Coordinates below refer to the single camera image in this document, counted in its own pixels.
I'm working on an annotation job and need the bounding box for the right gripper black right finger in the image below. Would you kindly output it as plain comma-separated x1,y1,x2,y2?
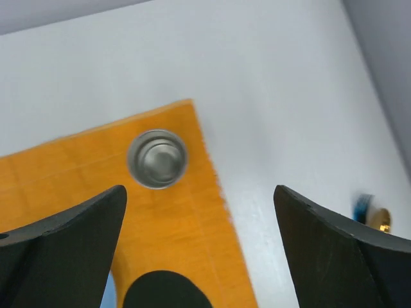
274,185,410,307

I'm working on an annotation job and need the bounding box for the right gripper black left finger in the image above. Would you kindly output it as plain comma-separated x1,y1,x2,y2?
1,185,127,307

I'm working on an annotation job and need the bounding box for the blue plastic plate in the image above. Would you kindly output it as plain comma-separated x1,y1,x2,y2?
100,271,117,308

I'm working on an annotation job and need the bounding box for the blue metallic fork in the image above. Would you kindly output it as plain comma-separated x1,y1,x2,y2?
353,194,376,225

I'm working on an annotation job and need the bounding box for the orange cartoon mouse placemat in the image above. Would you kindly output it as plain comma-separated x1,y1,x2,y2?
1,99,257,307

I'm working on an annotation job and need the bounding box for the paper cup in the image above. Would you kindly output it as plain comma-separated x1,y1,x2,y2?
127,129,189,189

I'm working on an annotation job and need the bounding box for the gold spoon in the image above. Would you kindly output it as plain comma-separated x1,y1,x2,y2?
368,208,392,234

